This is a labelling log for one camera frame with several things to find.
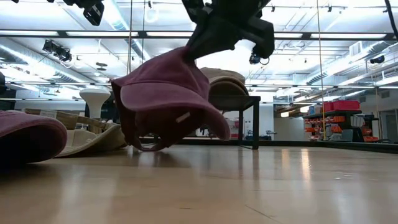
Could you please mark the white mushroom lamp brass base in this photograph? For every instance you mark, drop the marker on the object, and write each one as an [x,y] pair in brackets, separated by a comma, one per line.
[94,99]

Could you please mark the black ceiling disc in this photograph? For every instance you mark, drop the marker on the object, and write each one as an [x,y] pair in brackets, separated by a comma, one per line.
[101,64]

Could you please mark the tan baseball cap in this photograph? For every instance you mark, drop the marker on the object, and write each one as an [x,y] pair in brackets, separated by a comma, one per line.
[93,137]
[228,93]
[224,74]

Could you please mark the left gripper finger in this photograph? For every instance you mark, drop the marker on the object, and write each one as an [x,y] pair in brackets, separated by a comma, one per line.
[93,12]

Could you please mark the overhead frame light bar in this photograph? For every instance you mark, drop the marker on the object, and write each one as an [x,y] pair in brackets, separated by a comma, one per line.
[102,33]

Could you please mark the red plastic storage bin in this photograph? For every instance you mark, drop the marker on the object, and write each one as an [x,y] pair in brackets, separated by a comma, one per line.
[342,105]

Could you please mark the black ceiling camera cluster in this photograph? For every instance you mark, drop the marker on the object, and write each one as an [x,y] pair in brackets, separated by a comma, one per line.
[59,53]

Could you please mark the black perforated metal shelf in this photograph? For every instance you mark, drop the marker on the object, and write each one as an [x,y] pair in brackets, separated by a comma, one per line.
[248,101]

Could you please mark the maroon baseball cap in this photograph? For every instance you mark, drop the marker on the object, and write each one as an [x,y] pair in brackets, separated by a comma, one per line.
[28,137]
[161,93]

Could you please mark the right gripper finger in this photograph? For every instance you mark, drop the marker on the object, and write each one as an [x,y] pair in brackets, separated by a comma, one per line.
[230,39]
[205,40]

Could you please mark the black rack with orange bins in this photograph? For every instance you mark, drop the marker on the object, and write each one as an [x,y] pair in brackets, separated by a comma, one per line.
[337,119]

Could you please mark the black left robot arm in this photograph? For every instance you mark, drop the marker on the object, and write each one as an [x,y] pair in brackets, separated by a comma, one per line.
[6,101]

